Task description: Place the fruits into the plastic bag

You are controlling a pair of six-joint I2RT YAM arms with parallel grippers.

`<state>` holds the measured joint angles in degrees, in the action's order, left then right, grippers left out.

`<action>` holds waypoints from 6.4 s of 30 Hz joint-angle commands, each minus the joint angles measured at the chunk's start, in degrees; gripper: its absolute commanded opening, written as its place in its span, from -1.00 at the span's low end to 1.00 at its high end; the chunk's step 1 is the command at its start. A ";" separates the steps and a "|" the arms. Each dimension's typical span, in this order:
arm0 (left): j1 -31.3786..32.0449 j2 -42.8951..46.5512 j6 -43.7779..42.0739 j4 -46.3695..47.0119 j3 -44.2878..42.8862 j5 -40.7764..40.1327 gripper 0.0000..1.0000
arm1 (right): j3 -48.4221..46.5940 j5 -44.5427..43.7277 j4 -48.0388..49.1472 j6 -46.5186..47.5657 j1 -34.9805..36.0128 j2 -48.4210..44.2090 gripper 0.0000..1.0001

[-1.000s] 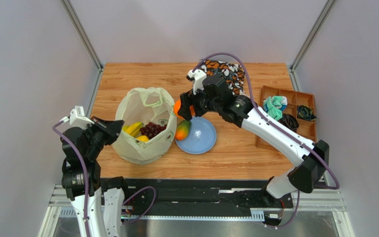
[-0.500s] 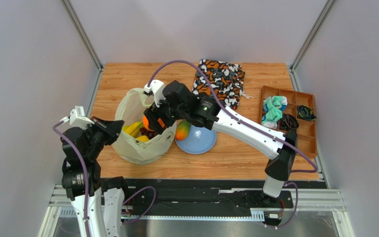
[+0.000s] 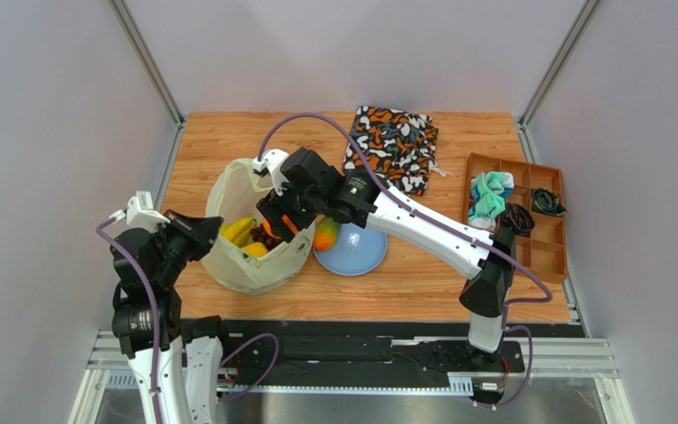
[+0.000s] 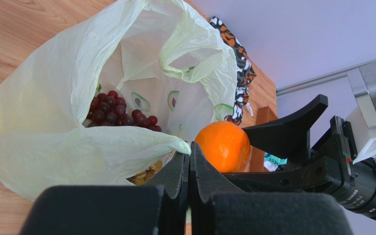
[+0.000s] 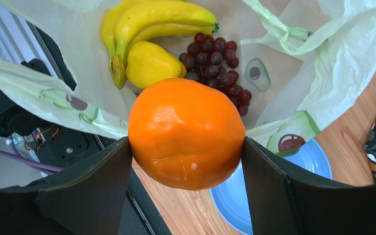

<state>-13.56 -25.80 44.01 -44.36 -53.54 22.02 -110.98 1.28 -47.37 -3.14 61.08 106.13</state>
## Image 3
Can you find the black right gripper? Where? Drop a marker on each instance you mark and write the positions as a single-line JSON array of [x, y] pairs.
[[283, 214]]

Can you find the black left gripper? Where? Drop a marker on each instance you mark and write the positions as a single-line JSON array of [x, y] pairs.
[[200, 231]]

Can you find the orange tangerine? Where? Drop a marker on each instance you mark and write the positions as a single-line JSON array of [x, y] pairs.
[[280, 228]]

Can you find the yellow banana bunch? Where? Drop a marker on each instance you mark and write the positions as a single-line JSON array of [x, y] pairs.
[[239, 232]]

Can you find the green orange mango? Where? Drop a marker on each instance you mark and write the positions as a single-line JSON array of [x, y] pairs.
[[326, 234]]

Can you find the pale green plastic bag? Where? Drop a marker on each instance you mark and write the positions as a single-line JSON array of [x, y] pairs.
[[233, 196]]

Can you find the red grape bunch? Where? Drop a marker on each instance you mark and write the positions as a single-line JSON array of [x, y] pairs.
[[260, 235]]

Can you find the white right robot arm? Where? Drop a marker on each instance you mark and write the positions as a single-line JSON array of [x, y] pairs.
[[485, 259]]

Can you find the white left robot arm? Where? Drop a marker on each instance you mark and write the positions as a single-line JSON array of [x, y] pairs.
[[175, 362]]

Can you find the blue plate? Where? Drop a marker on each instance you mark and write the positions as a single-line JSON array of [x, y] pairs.
[[356, 252]]

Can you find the camouflage patterned shorts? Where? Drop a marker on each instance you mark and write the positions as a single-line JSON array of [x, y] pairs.
[[399, 145]]

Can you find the lower teal white sock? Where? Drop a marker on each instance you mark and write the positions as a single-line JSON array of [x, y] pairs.
[[484, 213]]

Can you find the teal white sock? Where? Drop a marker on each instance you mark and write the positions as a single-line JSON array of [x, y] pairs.
[[484, 213], [497, 182]]

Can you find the upper teal white sock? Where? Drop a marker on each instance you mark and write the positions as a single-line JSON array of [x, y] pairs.
[[497, 182]]

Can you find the dark brown rolled tie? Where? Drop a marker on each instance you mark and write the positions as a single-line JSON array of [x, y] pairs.
[[518, 219]]

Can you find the navy yellow rolled tie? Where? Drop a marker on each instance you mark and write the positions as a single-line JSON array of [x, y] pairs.
[[547, 202]]

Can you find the wooden compartment organizer tray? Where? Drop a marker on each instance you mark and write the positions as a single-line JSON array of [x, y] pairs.
[[543, 250]]

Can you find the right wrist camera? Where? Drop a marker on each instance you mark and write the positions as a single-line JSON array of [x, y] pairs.
[[270, 164]]

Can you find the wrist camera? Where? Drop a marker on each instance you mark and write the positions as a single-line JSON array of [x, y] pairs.
[[270, 164], [140, 213]]

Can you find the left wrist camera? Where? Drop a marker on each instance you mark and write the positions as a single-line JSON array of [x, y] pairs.
[[140, 213]]

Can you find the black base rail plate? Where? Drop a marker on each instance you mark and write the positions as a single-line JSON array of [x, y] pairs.
[[354, 354]]

